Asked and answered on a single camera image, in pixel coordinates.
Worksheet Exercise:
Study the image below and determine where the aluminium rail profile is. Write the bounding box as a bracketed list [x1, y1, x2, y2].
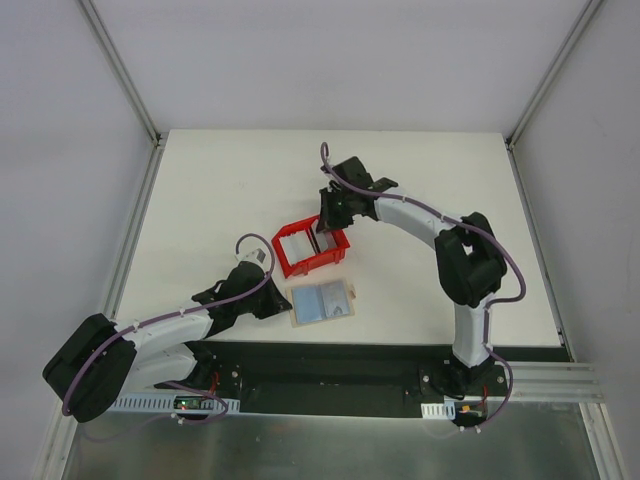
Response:
[511, 362, 604, 403]

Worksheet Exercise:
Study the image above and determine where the red plastic bin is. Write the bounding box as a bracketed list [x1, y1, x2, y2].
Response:
[271, 215, 350, 279]

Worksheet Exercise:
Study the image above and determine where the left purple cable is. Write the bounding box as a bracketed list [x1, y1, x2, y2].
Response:
[62, 233, 279, 426]

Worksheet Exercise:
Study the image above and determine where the left aluminium frame post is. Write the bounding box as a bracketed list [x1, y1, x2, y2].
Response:
[75, 0, 163, 147]

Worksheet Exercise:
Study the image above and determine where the right aluminium frame post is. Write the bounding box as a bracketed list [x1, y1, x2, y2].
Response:
[505, 0, 606, 151]

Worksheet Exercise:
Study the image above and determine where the right white cable duct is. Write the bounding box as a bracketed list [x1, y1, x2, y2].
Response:
[420, 402, 456, 421]

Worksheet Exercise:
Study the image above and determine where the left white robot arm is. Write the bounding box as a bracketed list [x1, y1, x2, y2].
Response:
[43, 261, 292, 423]

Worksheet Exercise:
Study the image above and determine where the aluminium frame post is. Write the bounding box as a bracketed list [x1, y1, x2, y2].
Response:
[75, 0, 163, 147]
[505, 0, 606, 151]

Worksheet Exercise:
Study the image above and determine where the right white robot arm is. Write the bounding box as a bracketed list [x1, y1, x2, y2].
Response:
[316, 143, 506, 400]

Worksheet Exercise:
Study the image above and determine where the white VIP card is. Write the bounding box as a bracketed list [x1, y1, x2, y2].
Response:
[321, 281, 351, 318]

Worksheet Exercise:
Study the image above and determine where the magnetic stripe card in bin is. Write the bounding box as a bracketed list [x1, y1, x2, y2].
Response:
[310, 226, 339, 254]

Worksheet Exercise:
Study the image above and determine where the beige leather card holder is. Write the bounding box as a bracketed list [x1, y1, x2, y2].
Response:
[287, 278, 355, 327]

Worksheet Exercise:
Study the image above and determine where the white cable duct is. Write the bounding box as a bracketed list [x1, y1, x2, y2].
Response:
[420, 402, 456, 421]
[108, 393, 240, 415]

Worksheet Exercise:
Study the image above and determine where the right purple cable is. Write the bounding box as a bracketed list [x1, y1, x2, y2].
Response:
[318, 143, 527, 434]

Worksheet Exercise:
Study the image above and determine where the left white cable duct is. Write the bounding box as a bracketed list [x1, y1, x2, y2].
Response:
[108, 393, 240, 415]

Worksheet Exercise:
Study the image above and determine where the purple cable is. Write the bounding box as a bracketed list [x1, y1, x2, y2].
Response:
[62, 233, 279, 426]
[318, 143, 527, 434]

